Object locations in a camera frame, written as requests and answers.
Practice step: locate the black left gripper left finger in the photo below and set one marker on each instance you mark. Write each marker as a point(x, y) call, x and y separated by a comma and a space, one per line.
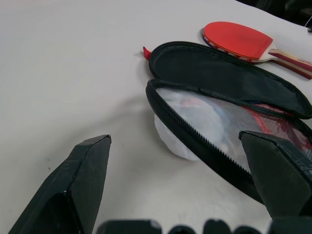
point(73, 185)

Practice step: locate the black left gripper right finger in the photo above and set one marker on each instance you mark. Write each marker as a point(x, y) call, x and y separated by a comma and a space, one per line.
point(280, 175)

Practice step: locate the black zippered paddle case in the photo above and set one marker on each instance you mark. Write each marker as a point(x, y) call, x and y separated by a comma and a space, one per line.
point(219, 73)

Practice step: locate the red table tennis paddle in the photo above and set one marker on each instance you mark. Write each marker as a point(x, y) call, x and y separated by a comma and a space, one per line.
point(234, 39)

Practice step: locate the white crumpled paper wad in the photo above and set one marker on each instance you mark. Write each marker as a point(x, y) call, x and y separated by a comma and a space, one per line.
point(170, 139)

